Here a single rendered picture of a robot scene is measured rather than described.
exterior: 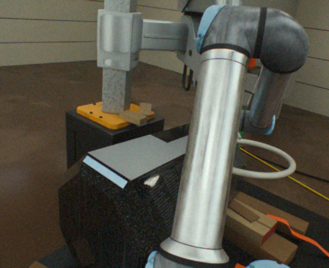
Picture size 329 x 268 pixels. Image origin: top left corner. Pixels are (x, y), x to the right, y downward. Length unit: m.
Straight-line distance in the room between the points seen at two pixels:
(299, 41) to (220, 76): 0.20
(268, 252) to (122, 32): 1.86
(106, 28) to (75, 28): 6.04
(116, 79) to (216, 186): 1.88
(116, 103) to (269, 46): 1.87
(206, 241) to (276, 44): 0.45
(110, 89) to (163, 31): 0.61
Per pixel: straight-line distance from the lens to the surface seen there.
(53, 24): 8.06
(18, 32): 7.73
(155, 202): 1.52
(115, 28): 2.30
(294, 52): 0.78
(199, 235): 0.65
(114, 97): 2.48
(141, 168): 1.57
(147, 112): 2.55
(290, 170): 1.58
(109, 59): 2.37
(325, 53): 6.45
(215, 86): 0.68
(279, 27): 0.74
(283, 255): 2.43
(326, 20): 6.47
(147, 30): 2.45
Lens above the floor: 1.66
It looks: 23 degrees down
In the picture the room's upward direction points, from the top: 7 degrees clockwise
